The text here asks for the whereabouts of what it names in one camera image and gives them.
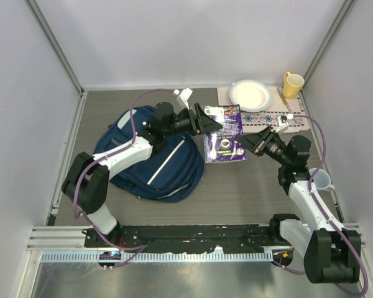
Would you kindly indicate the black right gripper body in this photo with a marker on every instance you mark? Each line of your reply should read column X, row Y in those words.
column 275, row 149

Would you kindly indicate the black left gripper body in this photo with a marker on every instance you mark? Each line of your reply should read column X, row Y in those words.
column 182, row 124

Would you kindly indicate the purple paperback book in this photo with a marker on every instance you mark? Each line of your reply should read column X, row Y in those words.
column 221, row 146

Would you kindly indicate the navy blue student backpack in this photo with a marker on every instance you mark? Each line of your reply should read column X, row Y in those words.
column 169, row 176

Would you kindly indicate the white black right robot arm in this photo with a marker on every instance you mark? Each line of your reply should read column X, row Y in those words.
column 328, row 248

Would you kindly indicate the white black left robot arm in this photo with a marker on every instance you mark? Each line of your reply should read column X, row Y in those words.
column 148, row 152

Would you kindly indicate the pale blue mug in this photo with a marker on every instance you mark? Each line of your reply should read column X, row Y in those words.
column 322, row 181

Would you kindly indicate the white paper plate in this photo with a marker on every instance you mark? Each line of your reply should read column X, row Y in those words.
column 251, row 95

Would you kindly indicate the yellow mug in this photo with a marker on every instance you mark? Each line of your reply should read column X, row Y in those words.
column 292, row 84

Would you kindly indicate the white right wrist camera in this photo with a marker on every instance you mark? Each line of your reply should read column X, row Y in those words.
column 284, row 122

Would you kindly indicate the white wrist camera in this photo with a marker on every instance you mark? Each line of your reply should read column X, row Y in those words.
column 182, row 97
column 284, row 122

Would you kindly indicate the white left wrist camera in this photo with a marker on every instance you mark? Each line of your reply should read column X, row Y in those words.
column 182, row 97

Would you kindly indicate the pink handled knife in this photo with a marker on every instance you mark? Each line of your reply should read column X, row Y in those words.
column 291, row 115

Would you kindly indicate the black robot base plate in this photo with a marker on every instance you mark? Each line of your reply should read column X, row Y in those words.
column 198, row 239

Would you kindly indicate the aluminium front rail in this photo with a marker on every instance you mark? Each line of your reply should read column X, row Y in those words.
column 50, row 238

